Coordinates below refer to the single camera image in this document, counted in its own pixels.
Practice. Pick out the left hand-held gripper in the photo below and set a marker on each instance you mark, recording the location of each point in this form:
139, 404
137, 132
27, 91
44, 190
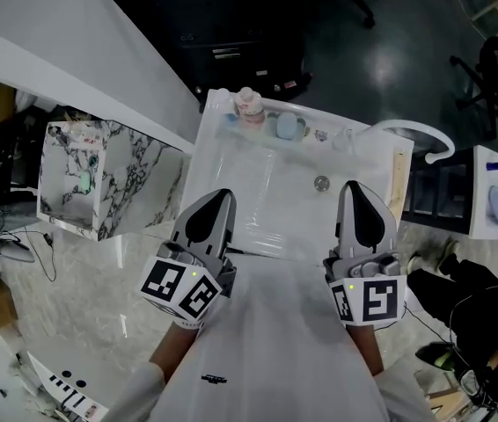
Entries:
170, 284

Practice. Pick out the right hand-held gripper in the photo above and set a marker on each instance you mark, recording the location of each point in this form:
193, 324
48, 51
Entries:
372, 301

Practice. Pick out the person's left forearm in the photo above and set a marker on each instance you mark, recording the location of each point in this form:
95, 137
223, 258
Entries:
174, 350

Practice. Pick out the person's right forearm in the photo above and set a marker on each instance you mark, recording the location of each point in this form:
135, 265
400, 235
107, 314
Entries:
365, 347

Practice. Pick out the white sink basin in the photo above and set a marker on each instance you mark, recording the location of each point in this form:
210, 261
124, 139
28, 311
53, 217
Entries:
249, 183

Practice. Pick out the wooden strip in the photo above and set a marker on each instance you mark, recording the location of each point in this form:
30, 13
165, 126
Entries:
400, 178

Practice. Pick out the black metal stand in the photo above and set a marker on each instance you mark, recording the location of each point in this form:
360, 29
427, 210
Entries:
438, 191

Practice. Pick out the marble sink cabinet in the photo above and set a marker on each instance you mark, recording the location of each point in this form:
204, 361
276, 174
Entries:
143, 178

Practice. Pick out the white curved faucet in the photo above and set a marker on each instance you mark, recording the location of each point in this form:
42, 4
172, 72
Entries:
407, 125

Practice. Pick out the pink liquid bottle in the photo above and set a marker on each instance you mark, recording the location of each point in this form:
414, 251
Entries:
249, 112

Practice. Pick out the person's white shirt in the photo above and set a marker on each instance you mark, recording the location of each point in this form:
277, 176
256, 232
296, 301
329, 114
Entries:
275, 345

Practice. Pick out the pale green oval bar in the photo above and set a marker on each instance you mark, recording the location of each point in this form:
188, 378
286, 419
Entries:
85, 183

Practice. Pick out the black and green shoe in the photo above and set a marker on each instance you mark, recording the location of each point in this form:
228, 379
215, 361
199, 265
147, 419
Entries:
436, 354

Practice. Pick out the clear bottle red label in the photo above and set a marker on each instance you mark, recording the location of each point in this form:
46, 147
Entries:
88, 138

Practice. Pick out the wide black cabinet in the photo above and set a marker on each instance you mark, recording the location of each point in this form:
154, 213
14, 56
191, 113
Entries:
231, 38

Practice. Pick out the black office chair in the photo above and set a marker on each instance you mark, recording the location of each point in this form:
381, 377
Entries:
365, 16
491, 73

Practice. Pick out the white panel black marks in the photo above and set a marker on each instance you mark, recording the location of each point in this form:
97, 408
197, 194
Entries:
68, 394

